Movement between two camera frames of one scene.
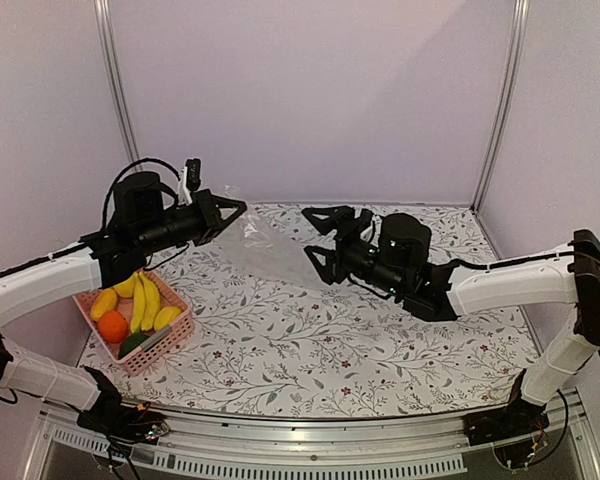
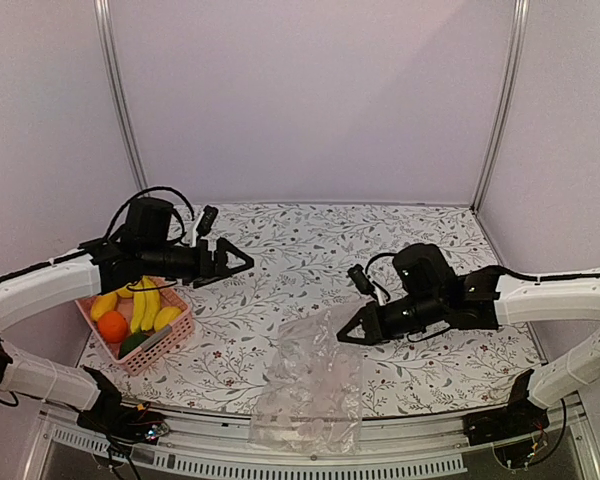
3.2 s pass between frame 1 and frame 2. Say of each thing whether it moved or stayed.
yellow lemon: stayed
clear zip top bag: moved
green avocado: stayed
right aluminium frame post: stayed
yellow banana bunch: stayed
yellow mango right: stayed
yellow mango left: stayed
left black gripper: moved
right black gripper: moved
